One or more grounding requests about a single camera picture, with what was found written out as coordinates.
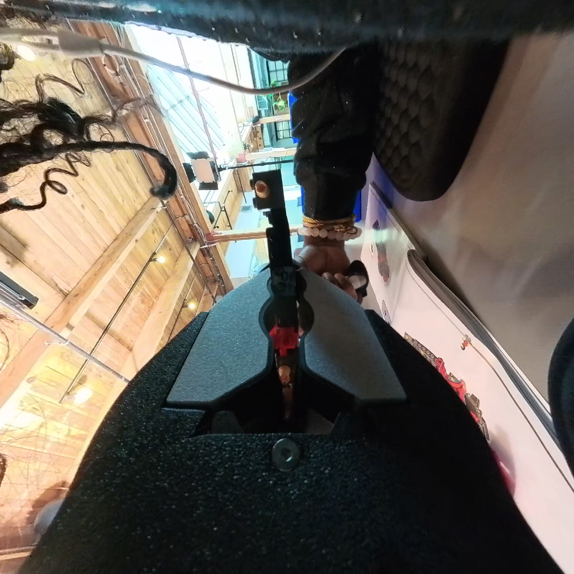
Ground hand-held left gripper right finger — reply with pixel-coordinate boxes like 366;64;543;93
296;269;408;406

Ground black and red lego model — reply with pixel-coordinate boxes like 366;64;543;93
251;170;300;422

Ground black light stand boom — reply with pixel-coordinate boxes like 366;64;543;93
217;161;283;172

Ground white bead bracelet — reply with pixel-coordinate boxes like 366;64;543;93
298;224;363;240

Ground white lego instruction booklet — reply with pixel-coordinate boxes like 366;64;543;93
359;181;574;570

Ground gold bangle bracelets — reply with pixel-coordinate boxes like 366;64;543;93
301;214;357;229

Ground studio light panel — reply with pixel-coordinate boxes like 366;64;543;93
183;152;221;191

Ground white cable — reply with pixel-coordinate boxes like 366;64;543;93
0;27;347;95

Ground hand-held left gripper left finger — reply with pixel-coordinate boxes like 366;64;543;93
166;269;281;410

